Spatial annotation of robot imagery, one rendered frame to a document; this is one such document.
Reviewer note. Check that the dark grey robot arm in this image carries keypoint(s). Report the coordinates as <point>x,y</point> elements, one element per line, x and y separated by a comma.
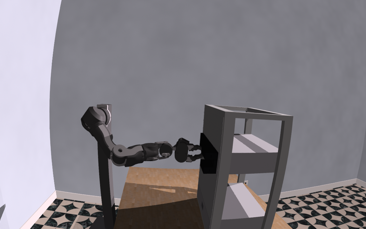
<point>96,119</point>

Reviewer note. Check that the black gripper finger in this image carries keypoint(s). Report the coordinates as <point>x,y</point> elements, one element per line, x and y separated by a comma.
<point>192,147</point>
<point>191,158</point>

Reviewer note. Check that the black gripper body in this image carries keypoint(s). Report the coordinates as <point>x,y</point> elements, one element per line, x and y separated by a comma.
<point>181,150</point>

